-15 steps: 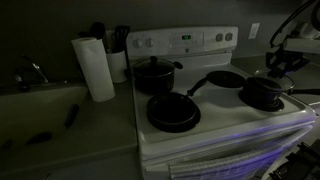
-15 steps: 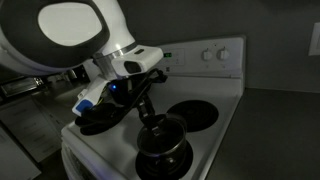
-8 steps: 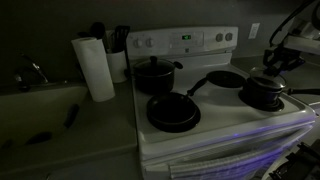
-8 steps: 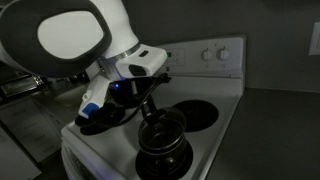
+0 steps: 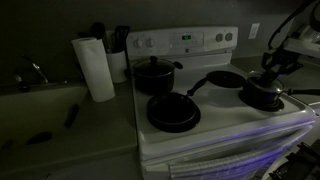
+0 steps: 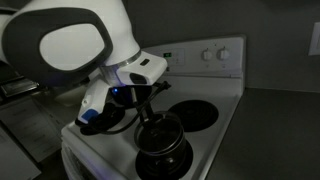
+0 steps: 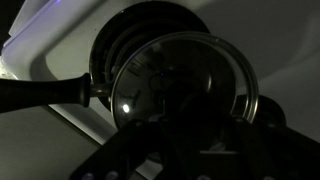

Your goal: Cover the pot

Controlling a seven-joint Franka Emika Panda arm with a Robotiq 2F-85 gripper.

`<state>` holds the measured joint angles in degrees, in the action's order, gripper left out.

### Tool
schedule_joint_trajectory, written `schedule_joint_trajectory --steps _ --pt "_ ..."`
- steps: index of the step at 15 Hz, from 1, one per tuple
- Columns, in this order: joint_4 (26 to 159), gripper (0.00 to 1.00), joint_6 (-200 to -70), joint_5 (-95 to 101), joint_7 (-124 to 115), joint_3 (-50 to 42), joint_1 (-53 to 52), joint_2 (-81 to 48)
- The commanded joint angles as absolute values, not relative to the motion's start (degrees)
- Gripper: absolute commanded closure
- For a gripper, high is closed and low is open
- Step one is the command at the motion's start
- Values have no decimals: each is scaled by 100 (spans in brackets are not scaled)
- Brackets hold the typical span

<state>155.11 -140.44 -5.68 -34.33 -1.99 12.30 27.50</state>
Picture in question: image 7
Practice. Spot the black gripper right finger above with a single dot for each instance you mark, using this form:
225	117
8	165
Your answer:
283	156

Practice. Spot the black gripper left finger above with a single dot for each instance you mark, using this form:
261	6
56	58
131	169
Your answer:
130	153

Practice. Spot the glass lid with black knob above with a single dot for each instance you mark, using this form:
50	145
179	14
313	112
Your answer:
186	66

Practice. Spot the small black saucepan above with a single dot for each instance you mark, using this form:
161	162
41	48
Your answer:
43	91

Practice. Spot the white electric stove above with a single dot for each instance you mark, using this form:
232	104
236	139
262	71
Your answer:
283	40

